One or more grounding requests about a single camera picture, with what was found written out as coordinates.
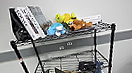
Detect black wire shelf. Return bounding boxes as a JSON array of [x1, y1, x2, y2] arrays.
[[8, 19, 124, 73]]

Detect grey book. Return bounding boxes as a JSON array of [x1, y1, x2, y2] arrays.
[[26, 3, 54, 38]]

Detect white book with print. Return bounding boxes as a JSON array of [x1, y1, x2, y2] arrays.
[[14, 3, 47, 43]]

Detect blue plush toy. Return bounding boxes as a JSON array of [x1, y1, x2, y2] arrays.
[[45, 20, 70, 38]]

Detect flat black pouch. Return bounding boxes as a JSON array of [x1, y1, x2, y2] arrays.
[[77, 59, 96, 73]]

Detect orange plush toy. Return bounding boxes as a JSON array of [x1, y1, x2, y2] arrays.
[[67, 15, 94, 32]]

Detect small white wall socket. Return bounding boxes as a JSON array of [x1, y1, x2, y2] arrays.
[[66, 41, 73, 47], [58, 45, 65, 51]]

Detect long grey wall band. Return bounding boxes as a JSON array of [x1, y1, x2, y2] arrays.
[[0, 29, 132, 63]]

